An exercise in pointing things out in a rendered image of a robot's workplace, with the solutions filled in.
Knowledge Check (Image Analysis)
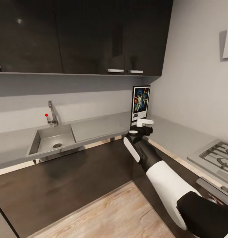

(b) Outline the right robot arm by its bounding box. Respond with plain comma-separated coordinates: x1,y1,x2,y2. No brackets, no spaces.
124,119,228,238

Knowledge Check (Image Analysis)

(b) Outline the poster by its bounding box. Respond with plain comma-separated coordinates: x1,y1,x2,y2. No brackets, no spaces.
131,85,151,122

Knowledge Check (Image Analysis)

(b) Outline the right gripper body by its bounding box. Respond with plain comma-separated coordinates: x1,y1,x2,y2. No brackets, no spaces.
130,125,150,136

